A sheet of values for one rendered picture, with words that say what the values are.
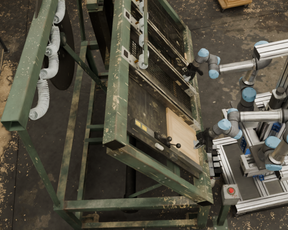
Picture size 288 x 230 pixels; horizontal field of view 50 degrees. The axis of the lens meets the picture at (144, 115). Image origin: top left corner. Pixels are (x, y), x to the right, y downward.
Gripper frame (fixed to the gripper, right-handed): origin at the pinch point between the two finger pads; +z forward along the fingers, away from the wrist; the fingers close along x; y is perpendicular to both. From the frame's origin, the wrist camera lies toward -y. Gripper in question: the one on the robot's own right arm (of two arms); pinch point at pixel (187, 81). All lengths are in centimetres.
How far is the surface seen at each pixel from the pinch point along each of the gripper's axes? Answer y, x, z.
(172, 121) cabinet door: 16.4, 34.8, 15.2
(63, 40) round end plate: 108, -18, -5
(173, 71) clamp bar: 5.3, -17.0, 7.0
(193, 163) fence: -2, 66, 29
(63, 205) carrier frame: 91, 69, 107
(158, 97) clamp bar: 32.0, 22.3, 1.7
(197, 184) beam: -12, 78, 44
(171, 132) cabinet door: 21, 47, 15
